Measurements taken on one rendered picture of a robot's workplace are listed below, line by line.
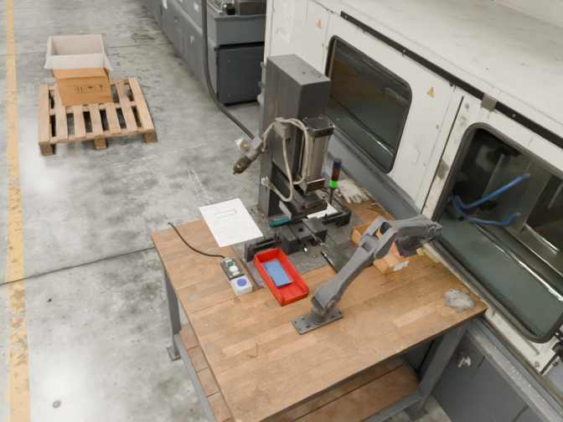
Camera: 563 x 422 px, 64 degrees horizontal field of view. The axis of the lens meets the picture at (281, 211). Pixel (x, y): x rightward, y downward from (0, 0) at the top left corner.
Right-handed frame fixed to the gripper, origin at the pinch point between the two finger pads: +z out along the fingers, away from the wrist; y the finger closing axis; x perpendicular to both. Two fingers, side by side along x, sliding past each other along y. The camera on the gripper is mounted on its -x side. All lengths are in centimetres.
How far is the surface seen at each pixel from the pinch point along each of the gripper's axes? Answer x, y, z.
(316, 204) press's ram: 29.0, 27.1, -1.2
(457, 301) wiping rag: -12.8, -28.1, -9.7
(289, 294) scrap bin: 48.1, -3.5, 10.8
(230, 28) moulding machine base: -59, 268, 183
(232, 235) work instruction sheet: 56, 31, 34
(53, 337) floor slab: 142, 21, 139
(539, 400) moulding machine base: -27, -73, -14
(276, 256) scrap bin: 43, 14, 21
